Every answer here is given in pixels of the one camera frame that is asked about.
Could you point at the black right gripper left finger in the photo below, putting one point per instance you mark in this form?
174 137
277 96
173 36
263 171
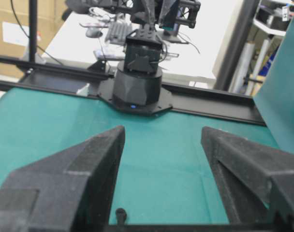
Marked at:
68 191

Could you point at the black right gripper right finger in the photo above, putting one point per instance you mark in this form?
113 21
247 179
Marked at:
255 182

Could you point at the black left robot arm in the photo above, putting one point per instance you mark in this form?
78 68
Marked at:
137 84

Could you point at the green side panel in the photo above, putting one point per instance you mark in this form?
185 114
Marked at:
275 99

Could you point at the green table cloth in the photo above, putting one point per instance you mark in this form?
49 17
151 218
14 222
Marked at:
164 175

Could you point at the white desk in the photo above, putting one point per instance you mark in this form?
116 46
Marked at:
173 38

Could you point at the black computer mouse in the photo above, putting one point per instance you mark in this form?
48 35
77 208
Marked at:
93 32

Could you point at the black keyboard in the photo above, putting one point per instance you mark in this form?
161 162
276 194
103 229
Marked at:
117 33

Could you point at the cardboard box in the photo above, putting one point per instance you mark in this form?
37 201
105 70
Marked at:
13 40

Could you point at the black vertical pole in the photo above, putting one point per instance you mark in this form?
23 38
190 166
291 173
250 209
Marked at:
33 11

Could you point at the black aluminium frame rail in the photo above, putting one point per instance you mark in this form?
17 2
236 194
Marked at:
196 101

